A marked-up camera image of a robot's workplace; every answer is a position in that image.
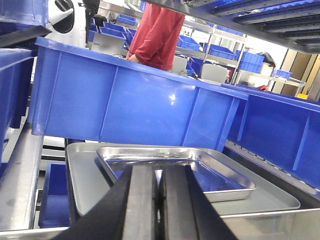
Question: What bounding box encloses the blue bin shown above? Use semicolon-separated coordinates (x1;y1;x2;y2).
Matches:
28;37;249;151
38;163;70;228
223;84;320;189

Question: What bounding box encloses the large silver tray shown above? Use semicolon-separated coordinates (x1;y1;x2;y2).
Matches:
65;142;300;216

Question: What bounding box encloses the white robot head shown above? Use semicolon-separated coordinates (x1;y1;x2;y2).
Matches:
45;0;86;48

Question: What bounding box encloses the upper right blue bin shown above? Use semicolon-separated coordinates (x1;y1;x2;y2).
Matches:
223;84;320;189

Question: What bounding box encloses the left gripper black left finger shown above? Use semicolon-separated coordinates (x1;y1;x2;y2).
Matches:
54;164;159;240

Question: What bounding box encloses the lower left blue bin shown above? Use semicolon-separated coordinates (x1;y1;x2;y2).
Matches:
38;163;70;228

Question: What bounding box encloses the small silver tray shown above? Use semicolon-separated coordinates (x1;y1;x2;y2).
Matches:
96;146;256;203

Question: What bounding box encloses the person in red sweater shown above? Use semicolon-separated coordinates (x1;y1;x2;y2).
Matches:
126;3;186;71

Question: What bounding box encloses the upper left blue bin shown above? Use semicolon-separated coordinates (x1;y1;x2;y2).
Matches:
28;37;249;151

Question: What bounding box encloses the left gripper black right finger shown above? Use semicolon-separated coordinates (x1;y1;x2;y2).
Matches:
159;165;237;240

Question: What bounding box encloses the stainless steel shelf front rail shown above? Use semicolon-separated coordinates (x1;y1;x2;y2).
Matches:
0;208;320;240

